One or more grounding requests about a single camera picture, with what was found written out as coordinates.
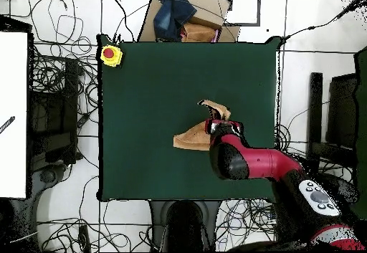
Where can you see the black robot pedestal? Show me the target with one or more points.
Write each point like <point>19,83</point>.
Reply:
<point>183,227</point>

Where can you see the folded brown towel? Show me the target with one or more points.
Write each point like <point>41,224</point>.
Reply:
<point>197,33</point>

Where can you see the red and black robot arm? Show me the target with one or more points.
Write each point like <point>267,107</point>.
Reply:
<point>258,161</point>

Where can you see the black striped rod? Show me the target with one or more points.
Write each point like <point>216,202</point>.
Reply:
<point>7,124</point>

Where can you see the white panel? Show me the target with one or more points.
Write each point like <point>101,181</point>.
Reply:
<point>13,92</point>

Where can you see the dark green table cloth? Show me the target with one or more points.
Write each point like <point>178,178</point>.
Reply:
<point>143,92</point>

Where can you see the tan terry towel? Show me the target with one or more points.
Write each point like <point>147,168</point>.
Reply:
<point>195,139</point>

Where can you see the yellow emergency stop button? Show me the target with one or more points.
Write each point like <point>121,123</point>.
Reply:
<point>109,53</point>

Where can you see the black caster base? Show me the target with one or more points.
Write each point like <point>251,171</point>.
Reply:
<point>350,191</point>
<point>47,175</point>

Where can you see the blue denim jeans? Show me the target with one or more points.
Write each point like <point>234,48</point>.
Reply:
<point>172,15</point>

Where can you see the black equipment stand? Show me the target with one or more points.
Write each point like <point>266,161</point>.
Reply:
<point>70,92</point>

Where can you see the green cloth covered furniture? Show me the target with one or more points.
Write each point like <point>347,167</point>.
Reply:
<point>361,121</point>

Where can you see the brown cardboard box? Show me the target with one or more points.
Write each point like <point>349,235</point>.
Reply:
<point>206,6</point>

